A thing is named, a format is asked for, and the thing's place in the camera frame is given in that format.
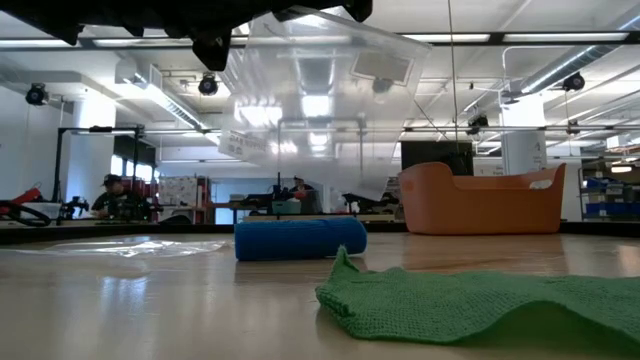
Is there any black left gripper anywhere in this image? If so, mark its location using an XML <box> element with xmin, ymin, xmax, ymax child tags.
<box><xmin>74</xmin><ymin>0</ymin><xmax>374</xmax><ymax>72</ymax></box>

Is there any clear plastic bag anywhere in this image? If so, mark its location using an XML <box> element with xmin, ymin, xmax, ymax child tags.
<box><xmin>218</xmin><ymin>7</ymin><xmax>433</xmax><ymax>201</ymax></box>
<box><xmin>14</xmin><ymin>238</ymin><xmax>234</xmax><ymax>259</ymax></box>

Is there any blue elastic bandage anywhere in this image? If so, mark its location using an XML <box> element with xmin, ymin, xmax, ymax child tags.
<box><xmin>233</xmin><ymin>215</ymin><xmax>369</xmax><ymax>262</ymax></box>

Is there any green elastic bandage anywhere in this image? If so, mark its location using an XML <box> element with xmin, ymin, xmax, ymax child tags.
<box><xmin>314</xmin><ymin>244</ymin><xmax>640</xmax><ymax>347</ymax></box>

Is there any black ceiling-hung reel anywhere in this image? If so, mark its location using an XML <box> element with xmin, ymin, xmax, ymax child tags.
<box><xmin>562</xmin><ymin>72</ymin><xmax>586</xmax><ymax>93</ymax></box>
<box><xmin>24</xmin><ymin>82</ymin><xmax>50</xmax><ymax>107</ymax></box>
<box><xmin>467</xmin><ymin>113</ymin><xmax>490</xmax><ymax>136</ymax></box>
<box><xmin>197</xmin><ymin>73</ymin><xmax>220</xmax><ymax>97</ymax></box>

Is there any person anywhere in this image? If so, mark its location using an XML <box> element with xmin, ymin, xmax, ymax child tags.
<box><xmin>289</xmin><ymin>175</ymin><xmax>322</xmax><ymax>215</ymax></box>
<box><xmin>91</xmin><ymin>173</ymin><xmax>151</xmax><ymax>221</ymax></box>

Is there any black monitor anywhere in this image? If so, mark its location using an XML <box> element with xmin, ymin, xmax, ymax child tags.
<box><xmin>399</xmin><ymin>140</ymin><xmax>475</xmax><ymax>176</ymax></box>

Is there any teal box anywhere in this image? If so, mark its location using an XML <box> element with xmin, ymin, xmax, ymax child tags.
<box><xmin>271</xmin><ymin>199</ymin><xmax>303</xmax><ymax>216</ymax></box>

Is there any orange plastic basket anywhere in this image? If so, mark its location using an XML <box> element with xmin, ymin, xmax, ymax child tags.
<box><xmin>398</xmin><ymin>161</ymin><xmax>567</xmax><ymax>236</ymax></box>

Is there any shelf with blue bins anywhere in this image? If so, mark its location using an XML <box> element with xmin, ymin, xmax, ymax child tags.
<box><xmin>578</xmin><ymin>164</ymin><xmax>640</xmax><ymax>222</ymax></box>

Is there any thin hanging wire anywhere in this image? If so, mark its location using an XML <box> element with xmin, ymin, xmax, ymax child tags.
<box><xmin>447</xmin><ymin>0</ymin><xmax>459</xmax><ymax>151</ymax></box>

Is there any silver ventilation duct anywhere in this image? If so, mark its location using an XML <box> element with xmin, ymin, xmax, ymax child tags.
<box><xmin>519</xmin><ymin>4</ymin><xmax>640</xmax><ymax>96</ymax></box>

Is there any black aluminium table frame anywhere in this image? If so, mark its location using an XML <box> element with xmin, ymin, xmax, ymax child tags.
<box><xmin>0</xmin><ymin>221</ymin><xmax>640</xmax><ymax>246</ymax></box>

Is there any neighbouring rig black frame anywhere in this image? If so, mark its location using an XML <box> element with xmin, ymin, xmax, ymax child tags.
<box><xmin>52</xmin><ymin>124</ymin><xmax>146</xmax><ymax>221</ymax></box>

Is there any red and black hose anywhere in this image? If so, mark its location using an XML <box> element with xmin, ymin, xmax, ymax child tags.
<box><xmin>0</xmin><ymin>187</ymin><xmax>51</xmax><ymax>227</ymax></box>

